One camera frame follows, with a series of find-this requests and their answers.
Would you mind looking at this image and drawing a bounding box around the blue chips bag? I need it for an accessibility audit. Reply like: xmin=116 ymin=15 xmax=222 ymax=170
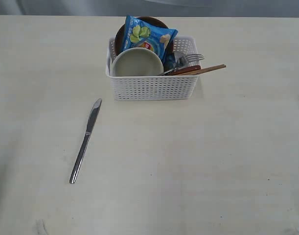
xmin=120 ymin=15 xmax=178 ymax=61

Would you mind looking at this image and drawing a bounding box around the dark brown round plate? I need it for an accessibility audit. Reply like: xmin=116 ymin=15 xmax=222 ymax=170
xmin=114 ymin=17 xmax=174 ymax=56

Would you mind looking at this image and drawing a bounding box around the silver fork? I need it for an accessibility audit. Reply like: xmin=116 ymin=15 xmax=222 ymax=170
xmin=161 ymin=54 xmax=204 ymax=75

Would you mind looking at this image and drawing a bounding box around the wooden chopstick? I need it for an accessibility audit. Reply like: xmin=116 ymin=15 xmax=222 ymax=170
xmin=173 ymin=65 xmax=227 ymax=76
xmin=173 ymin=64 xmax=226 ymax=75

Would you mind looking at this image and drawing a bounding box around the upper wooden chopstick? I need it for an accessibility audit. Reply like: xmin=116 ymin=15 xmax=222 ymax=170
xmin=173 ymin=64 xmax=226 ymax=75

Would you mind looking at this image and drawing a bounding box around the lower wooden chopstick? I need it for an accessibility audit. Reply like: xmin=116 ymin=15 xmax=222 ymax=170
xmin=173 ymin=65 xmax=227 ymax=76

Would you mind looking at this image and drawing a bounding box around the pale green ceramic bowl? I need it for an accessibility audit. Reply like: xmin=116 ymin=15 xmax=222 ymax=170
xmin=110 ymin=47 xmax=163 ymax=77

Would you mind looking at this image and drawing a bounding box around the brown wooden spoon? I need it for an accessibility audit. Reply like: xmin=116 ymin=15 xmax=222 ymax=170
xmin=166 ymin=65 xmax=201 ymax=76

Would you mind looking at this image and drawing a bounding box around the silver table knife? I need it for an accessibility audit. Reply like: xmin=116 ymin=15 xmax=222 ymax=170
xmin=69 ymin=98 xmax=102 ymax=184

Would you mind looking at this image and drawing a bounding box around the white perforated plastic basket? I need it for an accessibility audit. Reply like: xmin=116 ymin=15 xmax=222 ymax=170
xmin=106 ymin=37 xmax=200 ymax=101

